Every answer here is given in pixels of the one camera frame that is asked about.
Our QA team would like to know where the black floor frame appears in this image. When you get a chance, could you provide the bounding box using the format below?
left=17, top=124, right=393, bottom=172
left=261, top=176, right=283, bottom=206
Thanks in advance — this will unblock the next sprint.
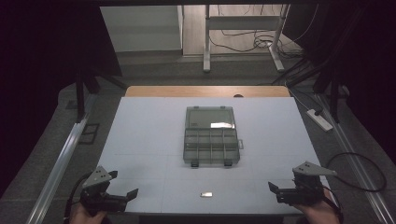
left=78, top=122, right=101, bottom=146

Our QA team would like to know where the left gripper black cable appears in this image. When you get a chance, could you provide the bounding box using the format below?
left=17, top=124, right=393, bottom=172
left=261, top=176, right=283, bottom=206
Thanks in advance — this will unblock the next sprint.
left=63, top=172, right=94, bottom=224

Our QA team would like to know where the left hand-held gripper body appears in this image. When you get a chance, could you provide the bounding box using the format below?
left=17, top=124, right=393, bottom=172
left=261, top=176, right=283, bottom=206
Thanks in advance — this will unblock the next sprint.
left=79, top=165, right=129, bottom=217

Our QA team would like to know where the white table cover board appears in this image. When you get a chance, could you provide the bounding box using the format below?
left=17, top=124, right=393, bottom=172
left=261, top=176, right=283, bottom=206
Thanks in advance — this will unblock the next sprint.
left=95, top=96, right=332, bottom=217

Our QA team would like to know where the aluminium rail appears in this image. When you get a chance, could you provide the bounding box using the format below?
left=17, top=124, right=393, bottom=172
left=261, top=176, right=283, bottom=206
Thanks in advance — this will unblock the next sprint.
left=313, top=92, right=396, bottom=224
left=25, top=92, right=98, bottom=224

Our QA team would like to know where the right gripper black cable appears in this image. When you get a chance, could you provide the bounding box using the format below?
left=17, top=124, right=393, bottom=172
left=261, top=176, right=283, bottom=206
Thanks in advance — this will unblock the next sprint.
left=321, top=185, right=344, bottom=223

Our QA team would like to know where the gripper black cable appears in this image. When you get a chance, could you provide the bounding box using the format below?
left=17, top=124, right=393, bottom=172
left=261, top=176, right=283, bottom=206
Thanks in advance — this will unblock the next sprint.
left=63, top=172, right=94, bottom=224
left=321, top=185, right=344, bottom=223

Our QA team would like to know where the person's right hand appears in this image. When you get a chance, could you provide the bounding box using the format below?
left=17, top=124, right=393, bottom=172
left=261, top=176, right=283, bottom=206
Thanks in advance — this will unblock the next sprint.
left=293, top=189, right=341, bottom=224

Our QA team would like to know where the black curtain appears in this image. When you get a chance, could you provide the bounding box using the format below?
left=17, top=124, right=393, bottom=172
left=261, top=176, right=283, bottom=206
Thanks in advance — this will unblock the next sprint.
left=281, top=0, right=396, bottom=157
left=0, top=0, right=123, bottom=190

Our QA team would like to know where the tangle of floor cables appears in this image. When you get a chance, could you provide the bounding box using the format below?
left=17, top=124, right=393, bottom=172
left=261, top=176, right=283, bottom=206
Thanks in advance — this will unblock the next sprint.
left=207, top=4, right=320, bottom=61

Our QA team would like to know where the white metal desk frame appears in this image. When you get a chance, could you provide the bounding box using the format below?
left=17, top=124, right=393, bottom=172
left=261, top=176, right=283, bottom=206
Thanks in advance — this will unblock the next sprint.
left=203, top=4, right=291, bottom=74

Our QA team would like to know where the person's left hand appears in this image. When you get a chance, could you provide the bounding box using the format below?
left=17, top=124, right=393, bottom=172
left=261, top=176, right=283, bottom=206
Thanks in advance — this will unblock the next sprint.
left=68, top=202, right=106, bottom=224

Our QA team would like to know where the clear plastic organizer box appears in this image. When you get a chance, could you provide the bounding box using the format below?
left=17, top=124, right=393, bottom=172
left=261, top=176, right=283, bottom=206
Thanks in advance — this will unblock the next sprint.
left=182, top=105, right=245, bottom=169

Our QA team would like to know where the white power strip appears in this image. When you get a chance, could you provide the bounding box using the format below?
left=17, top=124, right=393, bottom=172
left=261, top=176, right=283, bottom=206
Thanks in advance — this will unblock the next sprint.
left=305, top=108, right=334, bottom=133

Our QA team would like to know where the black looped cable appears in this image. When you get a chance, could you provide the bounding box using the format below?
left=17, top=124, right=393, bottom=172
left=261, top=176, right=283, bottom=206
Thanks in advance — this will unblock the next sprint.
left=324, top=151, right=388, bottom=193

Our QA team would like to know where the white cabinet panel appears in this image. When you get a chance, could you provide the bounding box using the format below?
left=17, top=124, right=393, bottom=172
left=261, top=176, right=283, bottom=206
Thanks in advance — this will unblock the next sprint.
left=99, top=5, right=184, bottom=54

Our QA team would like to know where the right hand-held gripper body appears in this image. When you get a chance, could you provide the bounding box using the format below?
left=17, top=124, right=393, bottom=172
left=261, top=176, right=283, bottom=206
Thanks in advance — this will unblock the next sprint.
left=276, top=161, right=338, bottom=206

